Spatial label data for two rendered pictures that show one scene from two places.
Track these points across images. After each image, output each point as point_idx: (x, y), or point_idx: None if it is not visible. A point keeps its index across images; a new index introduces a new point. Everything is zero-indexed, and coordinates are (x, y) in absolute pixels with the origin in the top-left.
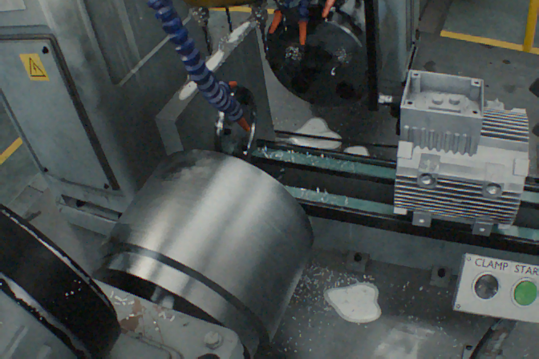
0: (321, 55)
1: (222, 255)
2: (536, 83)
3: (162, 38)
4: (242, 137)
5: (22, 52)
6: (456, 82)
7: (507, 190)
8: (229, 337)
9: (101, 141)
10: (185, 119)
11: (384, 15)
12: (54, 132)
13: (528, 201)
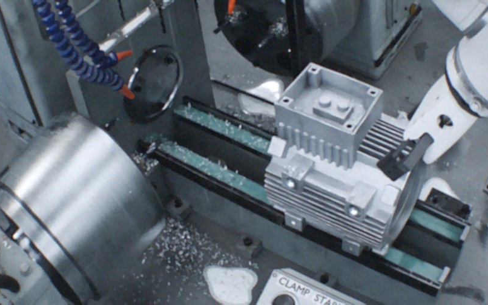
0: (263, 22)
1: (60, 209)
2: (413, 112)
3: None
4: (160, 94)
5: None
6: (356, 86)
7: (371, 215)
8: (36, 272)
9: (29, 85)
10: None
11: None
12: (0, 69)
13: (430, 229)
